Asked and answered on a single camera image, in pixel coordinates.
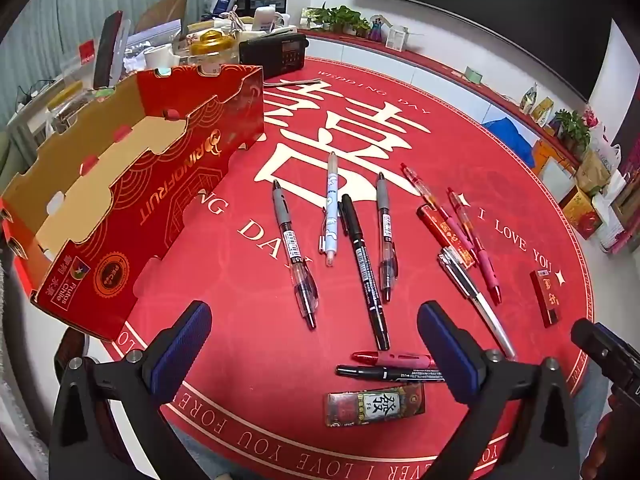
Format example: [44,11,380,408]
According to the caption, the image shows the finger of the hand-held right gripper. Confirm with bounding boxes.
[571,318,640,411]

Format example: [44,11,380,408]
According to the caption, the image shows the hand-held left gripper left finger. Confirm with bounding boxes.
[48,301,213,480]

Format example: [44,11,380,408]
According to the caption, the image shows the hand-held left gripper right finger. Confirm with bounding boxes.
[417,301,583,480]

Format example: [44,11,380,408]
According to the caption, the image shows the red and pink marker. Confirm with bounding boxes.
[350,350,437,369]

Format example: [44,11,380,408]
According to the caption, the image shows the clear pen with white barrel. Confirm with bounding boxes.
[438,249,517,359]

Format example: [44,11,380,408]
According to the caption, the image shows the thin black marker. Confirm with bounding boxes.
[335,364,447,384]

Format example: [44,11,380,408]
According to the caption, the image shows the small red box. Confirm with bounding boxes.
[529,269,563,327]

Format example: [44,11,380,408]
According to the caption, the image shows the dark pack with tile print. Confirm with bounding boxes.
[327,384,427,428]

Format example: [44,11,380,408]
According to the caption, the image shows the pink grip gel pen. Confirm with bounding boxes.
[446,186,502,306]

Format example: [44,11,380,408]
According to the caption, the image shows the red patterned lighter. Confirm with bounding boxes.
[416,204,477,270]

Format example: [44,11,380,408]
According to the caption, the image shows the thick black marker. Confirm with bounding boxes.
[338,193,391,352]

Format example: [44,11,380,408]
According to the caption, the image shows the grey grip gel pen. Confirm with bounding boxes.
[375,172,399,304]
[271,179,318,332]

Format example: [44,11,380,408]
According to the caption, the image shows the red clear gel pen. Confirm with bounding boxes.
[399,162,478,261]

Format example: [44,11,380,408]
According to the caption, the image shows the red cardboard box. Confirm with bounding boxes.
[0,62,266,343]

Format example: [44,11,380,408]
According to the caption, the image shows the white and blue pen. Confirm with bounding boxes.
[320,152,341,268]

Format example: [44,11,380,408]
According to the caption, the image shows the orange gift box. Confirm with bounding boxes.
[560,190,603,241]

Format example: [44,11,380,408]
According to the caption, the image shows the potted plant with red flowers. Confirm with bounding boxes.
[552,105,601,156]

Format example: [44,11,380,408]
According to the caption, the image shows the blue bag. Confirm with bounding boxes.
[482,117,536,168]

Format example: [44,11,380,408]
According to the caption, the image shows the round red printed tablecloth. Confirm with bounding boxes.
[97,55,608,480]

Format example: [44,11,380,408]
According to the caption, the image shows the white paper towel roll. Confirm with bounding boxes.
[145,45,176,72]

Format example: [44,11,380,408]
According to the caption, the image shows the glass jar with gold lid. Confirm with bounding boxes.
[187,30,241,68]

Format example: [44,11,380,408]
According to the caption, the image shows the black and red phone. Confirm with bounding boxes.
[92,10,125,90]

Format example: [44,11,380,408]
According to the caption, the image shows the black radio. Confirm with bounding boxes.
[239,34,310,78]

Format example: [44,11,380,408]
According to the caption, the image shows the brown chair back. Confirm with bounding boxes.
[135,0,190,33]

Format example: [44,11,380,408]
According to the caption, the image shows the white mug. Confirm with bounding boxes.
[252,6,291,33]

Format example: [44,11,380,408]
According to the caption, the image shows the green potted plants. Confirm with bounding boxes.
[302,4,372,38]

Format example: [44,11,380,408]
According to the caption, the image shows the black wall screen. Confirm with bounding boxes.
[352,0,613,103]

